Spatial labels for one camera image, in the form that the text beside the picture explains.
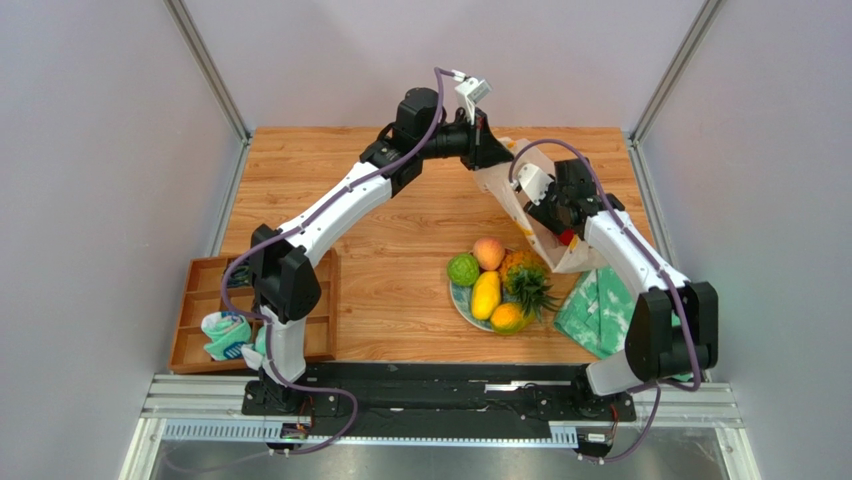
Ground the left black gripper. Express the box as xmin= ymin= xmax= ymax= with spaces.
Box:
xmin=417 ymin=108 xmax=514 ymax=172

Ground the red fake fruit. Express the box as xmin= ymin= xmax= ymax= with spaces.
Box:
xmin=557 ymin=229 xmax=575 ymax=248

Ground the banana print plastic bag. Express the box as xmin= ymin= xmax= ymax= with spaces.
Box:
xmin=473 ymin=147 xmax=608 ymax=274

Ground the fake pineapple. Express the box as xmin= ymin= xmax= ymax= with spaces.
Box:
xmin=498 ymin=250 xmax=561 ymax=320

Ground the fake peach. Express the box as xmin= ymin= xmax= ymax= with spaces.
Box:
xmin=471 ymin=237 xmax=506 ymax=271

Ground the yellow fake fruit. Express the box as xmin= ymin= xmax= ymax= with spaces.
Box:
xmin=471 ymin=271 xmax=502 ymax=321

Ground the green bumpy fake fruit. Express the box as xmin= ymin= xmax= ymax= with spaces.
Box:
xmin=446 ymin=253 xmax=480 ymax=287

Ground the yellow green fake mango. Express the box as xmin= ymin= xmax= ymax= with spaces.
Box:
xmin=489 ymin=302 xmax=535 ymax=335

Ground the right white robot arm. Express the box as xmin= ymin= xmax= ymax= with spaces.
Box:
xmin=517 ymin=157 xmax=718 ymax=396

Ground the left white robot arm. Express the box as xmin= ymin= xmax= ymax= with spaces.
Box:
xmin=248 ymin=78 xmax=513 ymax=388

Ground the green white tie-dye cloth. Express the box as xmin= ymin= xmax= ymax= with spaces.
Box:
xmin=553 ymin=266 xmax=694 ymax=383

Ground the red and teal floral plate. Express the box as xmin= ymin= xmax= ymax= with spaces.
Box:
xmin=449 ymin=282 xmax=494 ymax=333

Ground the wooden compartment tray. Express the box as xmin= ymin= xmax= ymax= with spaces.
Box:
xmin=168 ymin=249 xmax=340 ymax=374

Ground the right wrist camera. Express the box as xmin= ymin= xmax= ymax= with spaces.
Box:
xmin=510 ymin=163 xmax=554 ymax=205

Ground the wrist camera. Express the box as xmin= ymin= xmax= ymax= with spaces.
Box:
xmin=451 ymin=70 xmax=493 ymax=125
xmin=510 ymin=163 xmax=554 ymax=205

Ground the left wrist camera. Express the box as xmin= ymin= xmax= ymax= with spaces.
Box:
xmin=451 ymin=70 xmax=493 ymax=125

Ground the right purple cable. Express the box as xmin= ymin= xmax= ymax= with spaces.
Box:
xmin=507 ymin=138 xmax=704 ymax=465

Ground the purple cable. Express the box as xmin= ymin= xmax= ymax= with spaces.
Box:
xmin=507 ymin=138 xmax=704 ymax=465
xmin=162 ymin=66 xmax=461 ymax=475

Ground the dark bundled cable item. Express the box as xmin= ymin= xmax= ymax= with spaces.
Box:
xmin=226 ymin=261 xmax=251 ymax=289

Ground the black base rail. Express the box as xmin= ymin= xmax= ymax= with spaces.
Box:
xmin=241 ymin=362 xmax=637 ymax=440

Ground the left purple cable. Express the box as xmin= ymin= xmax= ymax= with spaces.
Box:
xmin=162 ymin=66 xmax=461 ymax=475

